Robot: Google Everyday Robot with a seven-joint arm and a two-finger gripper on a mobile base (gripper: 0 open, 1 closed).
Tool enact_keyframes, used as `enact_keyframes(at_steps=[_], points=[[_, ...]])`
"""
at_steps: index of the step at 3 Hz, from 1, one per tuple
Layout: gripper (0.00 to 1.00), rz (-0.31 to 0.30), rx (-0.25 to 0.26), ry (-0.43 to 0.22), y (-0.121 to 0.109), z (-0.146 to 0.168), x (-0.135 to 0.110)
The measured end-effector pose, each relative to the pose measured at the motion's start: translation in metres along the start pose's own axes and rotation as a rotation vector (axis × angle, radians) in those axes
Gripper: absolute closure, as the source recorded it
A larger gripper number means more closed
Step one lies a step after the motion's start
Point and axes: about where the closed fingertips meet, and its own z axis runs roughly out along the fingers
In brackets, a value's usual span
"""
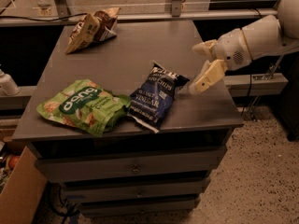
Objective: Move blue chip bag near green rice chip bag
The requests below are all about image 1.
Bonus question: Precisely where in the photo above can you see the middle grey drawer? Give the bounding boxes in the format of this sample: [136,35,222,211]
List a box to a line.
[63,177,210,203]

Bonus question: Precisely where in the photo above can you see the black cables under cabinet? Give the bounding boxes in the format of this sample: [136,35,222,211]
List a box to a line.
[46,182,82,224]

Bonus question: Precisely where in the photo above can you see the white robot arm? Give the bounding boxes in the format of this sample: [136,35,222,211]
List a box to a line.
[189,0,299,94]

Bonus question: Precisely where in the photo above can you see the top grey drawer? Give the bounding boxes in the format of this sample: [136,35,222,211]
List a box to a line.
[36,146,226,183]

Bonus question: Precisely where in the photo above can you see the cardboard box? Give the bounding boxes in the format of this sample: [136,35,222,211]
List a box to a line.
[0,136,47,224]

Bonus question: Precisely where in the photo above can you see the black cable on rail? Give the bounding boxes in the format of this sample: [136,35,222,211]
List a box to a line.
[0,12,88,22]

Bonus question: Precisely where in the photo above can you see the red round object in box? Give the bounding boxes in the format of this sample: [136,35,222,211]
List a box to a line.
[7,155,20,170]

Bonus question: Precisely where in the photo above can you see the grey drawer cabinet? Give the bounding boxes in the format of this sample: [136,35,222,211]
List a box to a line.
[12,20,245,218]

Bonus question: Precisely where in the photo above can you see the black hanging cable right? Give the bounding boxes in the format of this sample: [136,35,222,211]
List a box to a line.
[241,74,254,117]

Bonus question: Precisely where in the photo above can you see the brown white chip bag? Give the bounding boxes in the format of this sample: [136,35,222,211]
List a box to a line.
[65,7,120,54]

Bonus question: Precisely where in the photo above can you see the bottom grey drawer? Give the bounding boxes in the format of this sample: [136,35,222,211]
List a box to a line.
[79,194,200,217]

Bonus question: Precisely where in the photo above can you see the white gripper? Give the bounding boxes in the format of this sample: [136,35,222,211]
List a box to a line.
[189,29,251,94]

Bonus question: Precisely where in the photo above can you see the green rice chip bag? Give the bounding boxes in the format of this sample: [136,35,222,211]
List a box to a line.
[36,79,131,136]

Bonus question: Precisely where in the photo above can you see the white pipe fixture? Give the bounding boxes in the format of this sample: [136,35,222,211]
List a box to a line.
[0,69,20,96]

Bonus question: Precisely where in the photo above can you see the blue chip bag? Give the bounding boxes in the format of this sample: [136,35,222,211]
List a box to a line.
[128,63,190,133]

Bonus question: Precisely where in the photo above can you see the grey drawer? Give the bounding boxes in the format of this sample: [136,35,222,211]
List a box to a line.
[36,146,226,183]
[63,177,210,203]
[79,194,200,217]

